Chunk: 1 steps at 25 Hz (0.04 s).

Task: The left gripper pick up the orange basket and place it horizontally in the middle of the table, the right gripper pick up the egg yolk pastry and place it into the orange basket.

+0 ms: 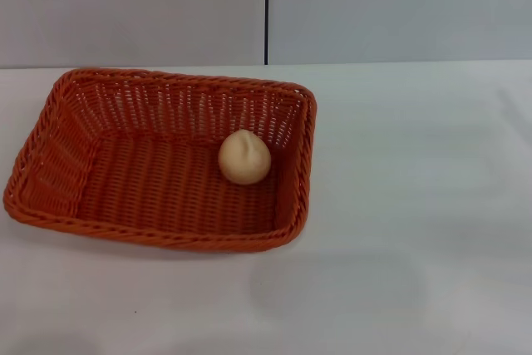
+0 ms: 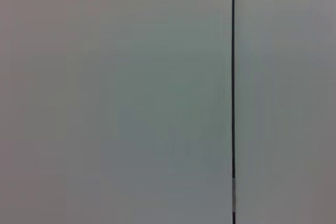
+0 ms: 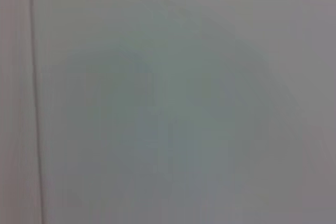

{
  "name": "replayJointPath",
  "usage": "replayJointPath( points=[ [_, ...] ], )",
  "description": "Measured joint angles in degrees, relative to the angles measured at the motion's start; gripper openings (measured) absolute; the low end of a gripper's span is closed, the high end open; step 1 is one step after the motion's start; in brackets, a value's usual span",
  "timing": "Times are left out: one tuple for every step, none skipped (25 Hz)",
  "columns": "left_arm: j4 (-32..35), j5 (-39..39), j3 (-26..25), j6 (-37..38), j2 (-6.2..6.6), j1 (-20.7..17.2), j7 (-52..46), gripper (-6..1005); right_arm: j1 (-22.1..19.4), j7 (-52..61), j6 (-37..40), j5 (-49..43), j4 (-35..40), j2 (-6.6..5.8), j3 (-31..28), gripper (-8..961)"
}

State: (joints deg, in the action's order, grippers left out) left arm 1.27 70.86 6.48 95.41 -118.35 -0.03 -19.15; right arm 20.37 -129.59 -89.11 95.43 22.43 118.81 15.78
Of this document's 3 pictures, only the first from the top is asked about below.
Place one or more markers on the round pale toy bun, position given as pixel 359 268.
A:
pixel 245 159

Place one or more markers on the orange woven wicker basket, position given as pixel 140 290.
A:
pixel 158 188

